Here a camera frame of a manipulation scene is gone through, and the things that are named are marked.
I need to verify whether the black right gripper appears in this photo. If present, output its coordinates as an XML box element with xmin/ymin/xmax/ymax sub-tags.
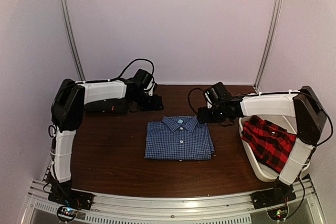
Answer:
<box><xmin>197</xmin><ymin>104</ymin><xmax>226</xmax><ymax>125</ymax></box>

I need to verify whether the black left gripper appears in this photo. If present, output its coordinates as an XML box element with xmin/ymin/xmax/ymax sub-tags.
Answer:
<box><xmin>130</xmin><ymin>91</ymin><xmax>164</xmax><ymax>112</ymax></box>

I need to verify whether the dark shirt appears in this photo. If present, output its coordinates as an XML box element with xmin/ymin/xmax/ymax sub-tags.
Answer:
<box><xmin>84</xmin><ymin>98</ymin><xmax>130</xmax><ymax>114</ymax></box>

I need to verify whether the blue plaid long sleeve shirt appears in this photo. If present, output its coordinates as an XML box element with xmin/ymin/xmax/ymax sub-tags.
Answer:
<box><xmin>144</xmin><ymin>116</ymin><xmax>215</xmax><ymax>161</ymax></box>

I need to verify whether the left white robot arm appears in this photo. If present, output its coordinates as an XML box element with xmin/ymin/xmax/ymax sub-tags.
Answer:
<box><xmin>50</xmin><ymin>69</ymin><xmax>163</xmax><ymax>183</ymax></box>

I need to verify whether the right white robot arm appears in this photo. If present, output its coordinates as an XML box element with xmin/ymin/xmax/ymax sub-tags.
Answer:
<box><xmin>196</xmin><ymin>82</ymin><xmax>328</xmax><ymax>204</ymax></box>

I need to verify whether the red black plaid shirt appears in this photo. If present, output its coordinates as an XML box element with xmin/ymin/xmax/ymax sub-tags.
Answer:
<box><xmin>241</xmin><ymin>115</ymin><xmax>297</xmax><ymax>173</ymax></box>

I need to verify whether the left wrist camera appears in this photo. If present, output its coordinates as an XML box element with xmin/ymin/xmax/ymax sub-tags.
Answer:
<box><xmin>144</xmin><ymin>80</ymin><xmax>158</xmax><ymax>96</ymax></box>

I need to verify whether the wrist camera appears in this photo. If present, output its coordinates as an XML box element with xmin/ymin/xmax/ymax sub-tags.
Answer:
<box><xmin>204</xmin><ymin>92</ymin><xmax>213</xmax><ymax>109</ymax></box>
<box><xmin>144</xmin><ymin>80</ymin><xmax>158</xmax><ymax>96</ymax></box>

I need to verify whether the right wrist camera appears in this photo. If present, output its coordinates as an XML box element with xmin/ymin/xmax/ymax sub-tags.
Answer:
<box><xmin>204</xmin><ymin>92</ymin><xmax>213</xmax><ymax>109</ymax></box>

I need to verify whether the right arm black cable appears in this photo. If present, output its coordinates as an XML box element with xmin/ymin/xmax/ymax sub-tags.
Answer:
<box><xmin>187</xmin><ymin>87</ymin><xmax>334</xmax><ymax>219</ymax></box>

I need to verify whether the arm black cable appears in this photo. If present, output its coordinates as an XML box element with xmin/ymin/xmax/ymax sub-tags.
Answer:
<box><xmin>48</xmin><ymin>58</ymin><xmax>155</xmax><ymax>141</ymax></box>
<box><xmin>187</xmin><ymin>87</ymin><xmax>334</xmax><ymax>219</ymax></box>

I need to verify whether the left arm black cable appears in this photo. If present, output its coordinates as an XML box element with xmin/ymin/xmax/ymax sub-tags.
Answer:
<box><xmin>48</xmin><ymin>58</ymin><xmax>155</xmax><ymax>141</ymax></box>

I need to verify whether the front aluminium rail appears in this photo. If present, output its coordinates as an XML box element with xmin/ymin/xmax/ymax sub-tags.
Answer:
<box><xmin>18</xmin><ymin>179</ymin><xmax>327</xmax><ymax>223</ymax></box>

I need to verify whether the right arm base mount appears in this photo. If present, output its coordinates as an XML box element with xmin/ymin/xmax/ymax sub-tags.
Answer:
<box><xmin>251</xmin><ymin>186</ymin><xmax>297</xmax><ymax>222</ymax></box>

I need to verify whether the right aluminium frame post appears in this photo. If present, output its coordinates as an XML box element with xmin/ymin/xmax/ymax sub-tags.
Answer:
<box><xmin>254</xmin><ymin>0</ymin><xmax>283</xmax><ymax>91</ymax></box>

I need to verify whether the aluminium frame post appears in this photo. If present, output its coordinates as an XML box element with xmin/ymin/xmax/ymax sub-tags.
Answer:
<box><xmin>254</xmin><ymin>0</ymin><xmax>283</xmax><ymax>91</ymax></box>
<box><xmin>59</xmin><ymin>0</ymin><xmax>86</xmax><ymax>82</ymax></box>

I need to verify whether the left aluminium frame post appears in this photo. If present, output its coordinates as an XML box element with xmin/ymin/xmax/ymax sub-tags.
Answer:
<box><xmin>59</xmin><ymin>0</ymin><xmax>86</xmax><ymax>82</ymax></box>

